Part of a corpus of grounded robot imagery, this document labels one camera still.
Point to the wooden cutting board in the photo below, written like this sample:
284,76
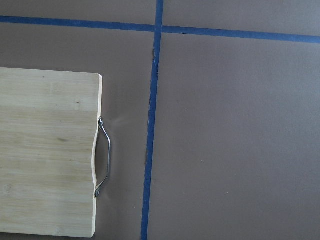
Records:
49,124

